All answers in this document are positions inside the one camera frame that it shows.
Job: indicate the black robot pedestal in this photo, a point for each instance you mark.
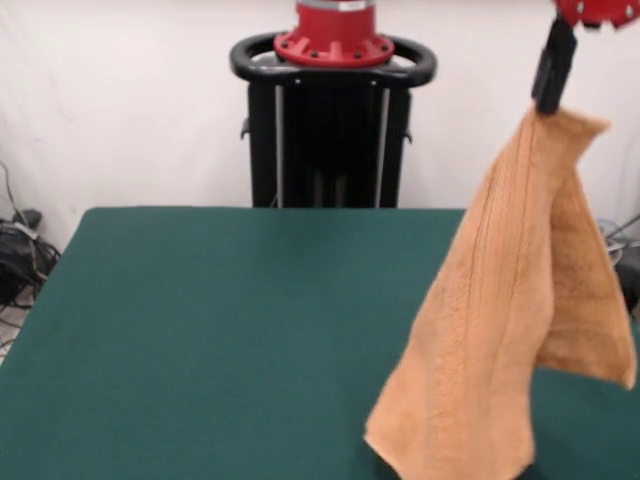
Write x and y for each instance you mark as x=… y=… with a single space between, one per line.
x=330 y=150

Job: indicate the dark green table cloth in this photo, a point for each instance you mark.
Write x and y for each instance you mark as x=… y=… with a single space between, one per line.
x=200 y=350

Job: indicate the orange terry towel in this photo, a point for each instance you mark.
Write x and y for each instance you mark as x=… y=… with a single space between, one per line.
x=500 y=300

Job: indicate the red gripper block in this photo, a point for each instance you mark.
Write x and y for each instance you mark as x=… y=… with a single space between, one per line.
x=600 y=12

